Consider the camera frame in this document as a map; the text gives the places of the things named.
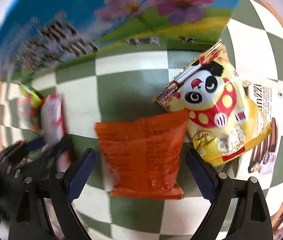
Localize yellow panda snack packet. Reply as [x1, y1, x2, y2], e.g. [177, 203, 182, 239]
[153, 40, 273, 167]

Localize colourful candy bag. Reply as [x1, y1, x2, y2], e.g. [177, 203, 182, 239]
[18, 84, 44, 133]

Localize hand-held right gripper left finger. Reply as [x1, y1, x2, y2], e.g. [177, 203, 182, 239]
[8, 148, 97, 240]

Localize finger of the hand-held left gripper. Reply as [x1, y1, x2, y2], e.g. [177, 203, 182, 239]
[49, 136, 75, 173]
[11, 136, 47, 155]

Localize long white red packet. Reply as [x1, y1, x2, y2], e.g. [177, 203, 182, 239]
[40, 94, 72, 165]

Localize plain orange snack packet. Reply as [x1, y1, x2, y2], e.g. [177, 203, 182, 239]
[94, 109, 189, 200]

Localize printed blue cardboard box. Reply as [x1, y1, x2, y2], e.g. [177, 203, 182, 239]
[0, 0, 248, 80]

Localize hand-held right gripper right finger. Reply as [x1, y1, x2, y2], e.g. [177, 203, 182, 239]
[186, 149, 274, 240]

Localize white chocolate stick cookie packet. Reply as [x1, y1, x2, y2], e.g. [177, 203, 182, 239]
[241, 77, 283, 175]

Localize green white checkered blanket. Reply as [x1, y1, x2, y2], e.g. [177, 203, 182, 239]
[0, 0, 283, 240]

